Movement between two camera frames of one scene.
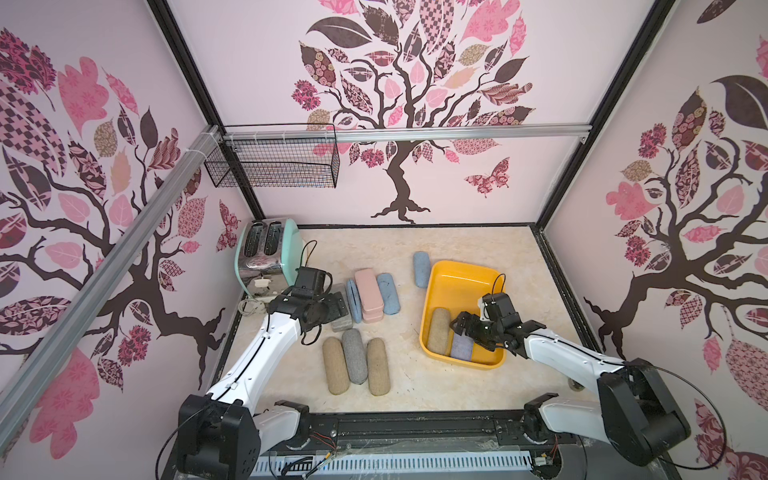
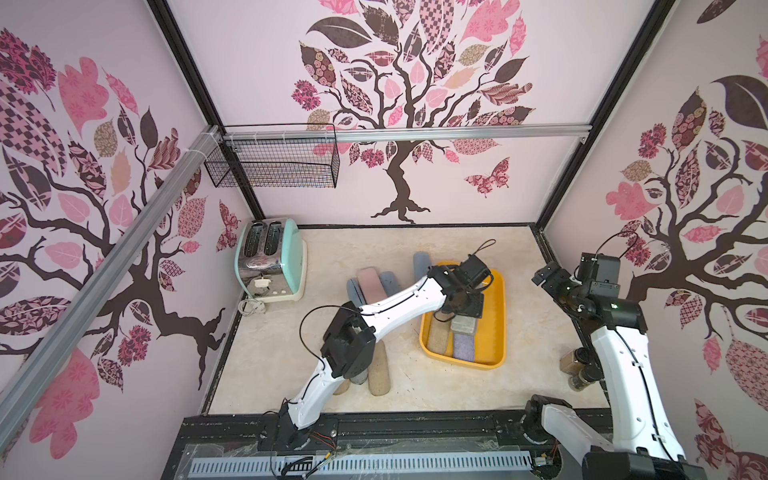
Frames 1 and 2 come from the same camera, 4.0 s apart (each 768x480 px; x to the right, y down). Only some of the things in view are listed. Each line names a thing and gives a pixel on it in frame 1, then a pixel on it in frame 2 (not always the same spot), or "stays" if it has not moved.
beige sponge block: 439,331 stays
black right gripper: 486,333 -> 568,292
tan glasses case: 378,368 stays
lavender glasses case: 462,346 stays
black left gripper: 336,306 -> 474,309
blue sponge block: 355,301 stays
